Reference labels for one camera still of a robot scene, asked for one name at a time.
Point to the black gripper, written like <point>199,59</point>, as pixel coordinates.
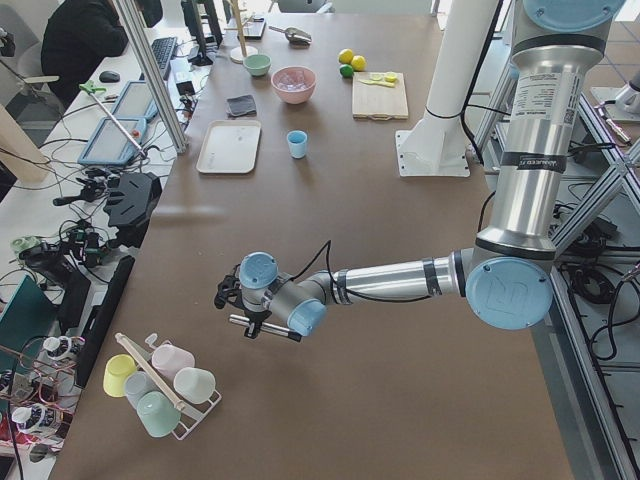
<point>255,317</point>

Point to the steel muddler with black tip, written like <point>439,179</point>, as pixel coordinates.
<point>267,328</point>

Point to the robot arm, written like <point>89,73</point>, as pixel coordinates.
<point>505,275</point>

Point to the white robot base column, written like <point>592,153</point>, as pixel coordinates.
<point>436,145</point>

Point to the mint green plastic cup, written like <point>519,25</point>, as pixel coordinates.
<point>157,414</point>

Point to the grey-blue plastic cup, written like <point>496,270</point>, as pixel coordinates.
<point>136,386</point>

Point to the yellow plastic cup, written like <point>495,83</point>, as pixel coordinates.
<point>117,369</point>

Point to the light blue plastic cup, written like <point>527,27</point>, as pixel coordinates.
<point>297,143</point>

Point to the pink bowl of ice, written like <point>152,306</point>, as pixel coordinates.
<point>294,84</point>

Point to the metal ice scoop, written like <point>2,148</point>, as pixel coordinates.
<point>293,35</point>

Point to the black angular device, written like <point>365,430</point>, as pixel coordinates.
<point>130,202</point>

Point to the cream rabbit tray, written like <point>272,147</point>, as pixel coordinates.
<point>229,147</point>

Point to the grey folded cloth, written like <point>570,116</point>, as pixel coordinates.
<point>241,106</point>

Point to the blue teach pendant near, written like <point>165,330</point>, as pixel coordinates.
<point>108,146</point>

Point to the blue teach pendant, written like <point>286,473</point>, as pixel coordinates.
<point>135,100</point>
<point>108,146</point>

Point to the wooden cutting board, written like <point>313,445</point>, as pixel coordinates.
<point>379,103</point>

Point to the blue teach pendant far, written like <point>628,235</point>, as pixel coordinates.
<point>135,100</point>

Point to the green ceramic bowl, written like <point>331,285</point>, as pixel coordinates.
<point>257,65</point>

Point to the green lime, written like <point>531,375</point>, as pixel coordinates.
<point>346,71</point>

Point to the wooden mug tree stand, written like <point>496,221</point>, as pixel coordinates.
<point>243,50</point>

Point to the yellow plastic knife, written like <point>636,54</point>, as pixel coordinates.
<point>382,83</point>

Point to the whole yellow lemon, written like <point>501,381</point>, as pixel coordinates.
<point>345,56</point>
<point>358,63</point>

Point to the black computer mouse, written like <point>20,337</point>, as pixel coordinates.
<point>109,77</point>

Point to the black keyboard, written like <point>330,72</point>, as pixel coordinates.
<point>163,51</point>

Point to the seated person in black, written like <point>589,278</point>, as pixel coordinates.
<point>78,36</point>

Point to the white wire cup rack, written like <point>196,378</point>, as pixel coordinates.
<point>192,415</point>

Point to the copper wire bottle rack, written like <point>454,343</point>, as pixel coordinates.
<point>39,387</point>

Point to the aluminium frame post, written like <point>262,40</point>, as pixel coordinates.
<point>133,25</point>

